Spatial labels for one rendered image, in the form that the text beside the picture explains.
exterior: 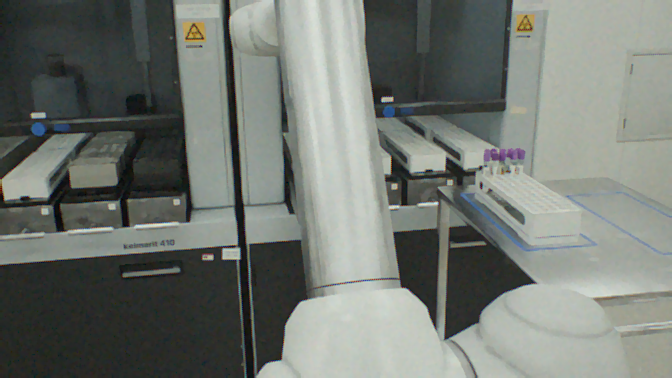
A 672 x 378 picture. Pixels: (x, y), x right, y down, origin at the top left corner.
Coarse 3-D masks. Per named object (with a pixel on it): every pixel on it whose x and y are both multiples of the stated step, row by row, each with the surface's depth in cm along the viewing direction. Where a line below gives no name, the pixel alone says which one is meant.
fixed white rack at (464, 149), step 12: (432, 132) 191; (444, 132) 189; (456, 132) 190; (444, 144) 191; (456, 144) 174; (468, 144) 174; (480, 144) 174; (456, 156) 183; (468, 156) 166; (480, 156) 167; (468, 168) 167
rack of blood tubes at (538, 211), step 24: (480, 192) 139; (504, 192) 126; (528, 192) 126; (552, 192) 125; (504, 216) 126; (528, 216) 115; (552, 216) 114; (576, 216) 115; (528, 240) 116; (552, 240) 116; (576, 240) 117
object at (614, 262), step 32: (448, 192) 147; (576, 192) 145; (608, 192) 145; (448, 224) 152; (480, 224) 126; (608, 224) 125; (640, 224) 125; (512, 256) 111; (544, 256) 110; (576, 256) 110; (608, 256) 110; (640, 256) 110; (576, 288) 98; (608, 288) 98; (640, 288) 98
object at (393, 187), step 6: (390, 180) 161; (396, 180) 161; (390, 186) 161; (396, 186) 161; (390, 192) 161; (396, 192) 161; (390, 198) 162; (396, 198) 162; (390, 204) 162; (396, 204) 162; (390, 210) 158; (396, 210) 158
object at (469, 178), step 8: (448, 160) 177; (448, 168) 174; (456, 168) 171; (480, 168) 167; (456, 176) 168; (464, 176) 165; (472, 176) 164; (456, 184) 169; (464, 184) 164; (472, 184) 165
